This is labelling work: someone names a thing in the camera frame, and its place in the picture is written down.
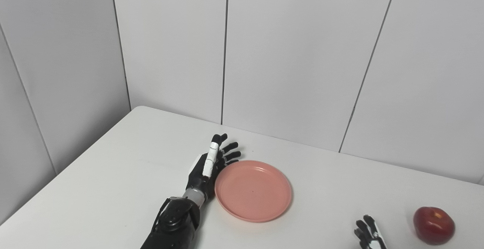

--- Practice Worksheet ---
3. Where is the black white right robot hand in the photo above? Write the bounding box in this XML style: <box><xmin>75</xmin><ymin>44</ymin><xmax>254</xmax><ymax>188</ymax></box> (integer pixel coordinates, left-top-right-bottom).
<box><xmin>354</xmin><ymin>215</ymin><xmax>388</xmax><ymax>249</ymax></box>

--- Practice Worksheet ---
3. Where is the red apple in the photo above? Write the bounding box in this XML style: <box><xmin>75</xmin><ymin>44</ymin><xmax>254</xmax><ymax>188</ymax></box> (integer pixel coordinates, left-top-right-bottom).
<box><xmin>413</xmin><ymin>207</ymin><xmax>456</xmax><ymax>246</ymax></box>

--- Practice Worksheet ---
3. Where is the pink round plate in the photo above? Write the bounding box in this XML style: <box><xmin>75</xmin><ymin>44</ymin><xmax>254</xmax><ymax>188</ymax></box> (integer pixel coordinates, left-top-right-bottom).
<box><xmin>214</xmin><ymin>160</ymin><xmax>293</xmax><ymax>223</ymax></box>

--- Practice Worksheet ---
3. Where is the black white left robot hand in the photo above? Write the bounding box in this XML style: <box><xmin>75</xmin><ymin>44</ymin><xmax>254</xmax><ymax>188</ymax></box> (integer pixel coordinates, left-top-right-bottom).
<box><xmin>186</xmin><ymin>134</ymin><xmax>242</xmax><ymax>200</ymax></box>

